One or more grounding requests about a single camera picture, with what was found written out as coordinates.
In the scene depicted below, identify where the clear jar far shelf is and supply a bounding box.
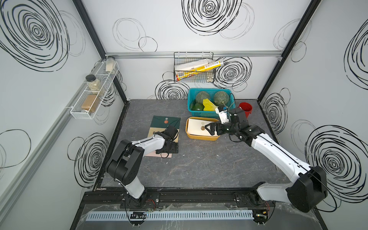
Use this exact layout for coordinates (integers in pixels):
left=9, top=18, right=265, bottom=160
left=105, top=56, right=116, bottom=73

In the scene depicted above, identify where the yellow plastic storage box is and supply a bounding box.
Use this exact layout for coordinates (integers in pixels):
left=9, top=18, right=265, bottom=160
left=186, top=117, right=219, bottom=141

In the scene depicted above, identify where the left green melon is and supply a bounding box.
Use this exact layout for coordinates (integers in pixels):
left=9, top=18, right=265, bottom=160
left=195, top=91, right=210, bottom=104

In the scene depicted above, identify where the jar with black lid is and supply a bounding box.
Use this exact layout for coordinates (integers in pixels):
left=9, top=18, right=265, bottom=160
left=85, top=74, right=102, bottom=94

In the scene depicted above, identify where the yellow white box in basket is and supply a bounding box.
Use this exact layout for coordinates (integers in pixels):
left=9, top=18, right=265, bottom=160
left=174, top=58, right=223, bottom=82

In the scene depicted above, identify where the yellow cabbage toy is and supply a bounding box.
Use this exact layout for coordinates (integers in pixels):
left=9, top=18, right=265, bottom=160
left=203, top=98, right=218, bottom=112

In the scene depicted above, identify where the tan kraft envelope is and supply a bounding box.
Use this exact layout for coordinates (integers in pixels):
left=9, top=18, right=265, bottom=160
left=147, top=127, right=179, bottom=143

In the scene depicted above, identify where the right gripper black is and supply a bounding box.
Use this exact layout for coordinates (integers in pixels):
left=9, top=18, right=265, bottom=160
left=204, top=119, right=238, bottom=136

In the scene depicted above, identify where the white wire wall shelf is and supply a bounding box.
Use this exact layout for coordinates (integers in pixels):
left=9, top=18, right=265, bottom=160
left=70, top=56, right=119, bottom=120

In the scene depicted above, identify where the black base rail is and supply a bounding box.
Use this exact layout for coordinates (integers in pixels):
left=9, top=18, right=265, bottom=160
left=80, top=187, right=275, bottom=209

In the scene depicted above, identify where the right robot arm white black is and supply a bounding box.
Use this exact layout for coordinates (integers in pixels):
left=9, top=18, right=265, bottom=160
left=204, top=108, right=328, bottom=213

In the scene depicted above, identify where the pink envelope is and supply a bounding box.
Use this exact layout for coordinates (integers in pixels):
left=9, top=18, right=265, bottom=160
left=145, top=151, right=172, bottom=159

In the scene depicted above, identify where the teal plastic basket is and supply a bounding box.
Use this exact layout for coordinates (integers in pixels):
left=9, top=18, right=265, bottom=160
left=187, top=88, right=236, bottom=119

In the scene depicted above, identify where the right green melon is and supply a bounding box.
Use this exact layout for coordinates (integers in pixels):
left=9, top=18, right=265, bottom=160
left=213, top=91, right=230, bottom=106

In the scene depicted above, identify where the green melon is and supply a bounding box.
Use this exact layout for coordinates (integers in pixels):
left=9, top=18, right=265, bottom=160
left=213, top=91, right=230, bottom=106
left=195, top=91, right=210, bottom=104

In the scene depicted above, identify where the cream white envelope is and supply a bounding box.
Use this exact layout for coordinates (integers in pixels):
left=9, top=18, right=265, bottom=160
left=187, top=118, right=216, bottom=137

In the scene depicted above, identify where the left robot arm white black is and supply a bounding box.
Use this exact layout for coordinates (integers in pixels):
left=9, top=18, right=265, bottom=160
left=105, top=126, right=178, bottom=199

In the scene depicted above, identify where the white slotted cable duct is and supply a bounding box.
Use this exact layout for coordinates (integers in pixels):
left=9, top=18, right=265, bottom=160
left=85, top=210, right=254, bottom=221

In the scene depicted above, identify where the red cup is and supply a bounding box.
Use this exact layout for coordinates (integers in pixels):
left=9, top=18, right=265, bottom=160
left=239, top=102, right=253, bottom=118

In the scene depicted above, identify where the green pepper toy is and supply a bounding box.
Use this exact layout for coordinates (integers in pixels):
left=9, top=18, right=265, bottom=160
left=191, top=103, right=204, bottom=111

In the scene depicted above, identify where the black wire wall basket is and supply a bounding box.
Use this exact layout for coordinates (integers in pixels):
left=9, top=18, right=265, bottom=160
left=173, top=52, right=215, bottom=83

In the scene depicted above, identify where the dark green envelope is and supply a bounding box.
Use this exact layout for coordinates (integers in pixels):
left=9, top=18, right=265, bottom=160
left=150, top=116, right=181, bottom=129

